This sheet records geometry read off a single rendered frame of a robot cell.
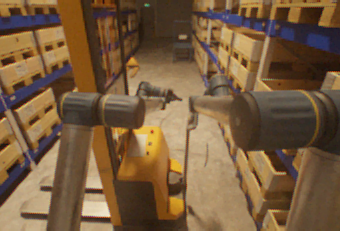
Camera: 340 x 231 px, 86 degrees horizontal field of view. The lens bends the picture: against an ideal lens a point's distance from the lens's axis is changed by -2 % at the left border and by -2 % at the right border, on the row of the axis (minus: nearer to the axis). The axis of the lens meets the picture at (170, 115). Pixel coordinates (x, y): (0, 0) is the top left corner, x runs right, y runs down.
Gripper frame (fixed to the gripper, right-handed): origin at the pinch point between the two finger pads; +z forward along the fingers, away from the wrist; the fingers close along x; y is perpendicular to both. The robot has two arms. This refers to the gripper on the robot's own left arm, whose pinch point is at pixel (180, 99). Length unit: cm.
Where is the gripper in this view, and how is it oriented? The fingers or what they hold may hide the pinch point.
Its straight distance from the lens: 172.5
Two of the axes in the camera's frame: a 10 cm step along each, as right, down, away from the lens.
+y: -0.3, 4.9, -8.7
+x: 2.8, -8.3, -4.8
